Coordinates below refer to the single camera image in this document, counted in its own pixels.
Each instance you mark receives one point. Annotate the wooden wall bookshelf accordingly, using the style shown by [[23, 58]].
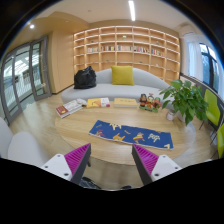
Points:
[[147, 49]]

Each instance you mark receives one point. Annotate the white curtain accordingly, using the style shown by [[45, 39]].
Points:
[[192, 64]]

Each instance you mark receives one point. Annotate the red white open book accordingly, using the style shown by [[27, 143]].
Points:
[[70, 107]]

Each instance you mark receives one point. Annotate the green potted plant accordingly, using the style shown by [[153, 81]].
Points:
[[185, 99]]

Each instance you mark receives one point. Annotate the blue patterned towel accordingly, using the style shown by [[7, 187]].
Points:
[[132, 135]]

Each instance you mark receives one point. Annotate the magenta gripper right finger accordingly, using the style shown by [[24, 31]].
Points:
[[152, 167]]

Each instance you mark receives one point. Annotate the colourful toy figurines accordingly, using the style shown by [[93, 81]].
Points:
[[149, 103]]

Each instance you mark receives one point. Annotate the white armchair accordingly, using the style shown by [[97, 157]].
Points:
[[21, 147]]

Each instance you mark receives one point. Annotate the yellow cushion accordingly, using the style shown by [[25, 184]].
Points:
[[122, 75]]

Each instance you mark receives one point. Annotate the black bag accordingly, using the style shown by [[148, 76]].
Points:
[[85, 79]]

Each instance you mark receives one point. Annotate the tan flat book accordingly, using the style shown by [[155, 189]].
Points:
[[125, 102]]

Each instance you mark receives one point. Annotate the grey framed glass door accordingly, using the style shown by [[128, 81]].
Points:
[[24, 77]]

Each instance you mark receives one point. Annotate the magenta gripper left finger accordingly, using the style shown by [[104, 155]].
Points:
[[70, 166]]

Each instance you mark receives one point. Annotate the lime green chair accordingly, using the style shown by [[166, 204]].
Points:
[[213, 112]]

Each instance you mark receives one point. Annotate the grey curved sofa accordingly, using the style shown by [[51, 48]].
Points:
[[144, 83]]

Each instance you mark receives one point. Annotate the yellow red book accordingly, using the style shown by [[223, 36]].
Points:
[[98, 102]]

